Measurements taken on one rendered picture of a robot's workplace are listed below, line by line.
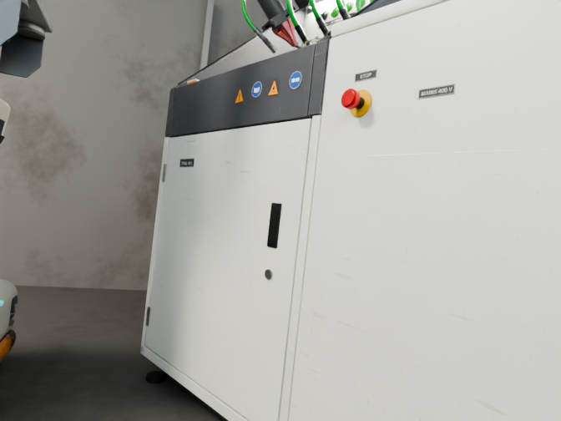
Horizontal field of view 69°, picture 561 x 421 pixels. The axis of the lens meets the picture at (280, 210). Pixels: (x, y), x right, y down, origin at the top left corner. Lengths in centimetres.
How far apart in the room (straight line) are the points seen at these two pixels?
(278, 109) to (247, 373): 62
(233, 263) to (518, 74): 71
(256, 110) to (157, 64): 190
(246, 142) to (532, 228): 67
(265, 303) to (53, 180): 205
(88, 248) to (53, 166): 53
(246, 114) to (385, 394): 70
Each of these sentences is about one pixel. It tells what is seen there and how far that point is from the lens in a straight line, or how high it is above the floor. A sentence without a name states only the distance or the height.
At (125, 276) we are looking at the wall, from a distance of 280.
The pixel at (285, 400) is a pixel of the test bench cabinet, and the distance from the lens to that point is 94.
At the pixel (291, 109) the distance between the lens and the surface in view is 94.
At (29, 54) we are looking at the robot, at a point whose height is 95.
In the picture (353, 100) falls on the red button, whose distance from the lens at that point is 78.
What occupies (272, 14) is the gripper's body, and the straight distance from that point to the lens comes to 134.
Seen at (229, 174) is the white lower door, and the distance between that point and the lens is 108.
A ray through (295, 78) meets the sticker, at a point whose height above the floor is 88.
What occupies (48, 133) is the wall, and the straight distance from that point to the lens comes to 282.
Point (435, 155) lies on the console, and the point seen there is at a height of 69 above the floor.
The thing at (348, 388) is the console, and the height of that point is 28.
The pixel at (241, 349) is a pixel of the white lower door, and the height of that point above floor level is 25.
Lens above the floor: 57
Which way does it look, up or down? 1 degrees up
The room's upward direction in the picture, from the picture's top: 6 degrees clockwise
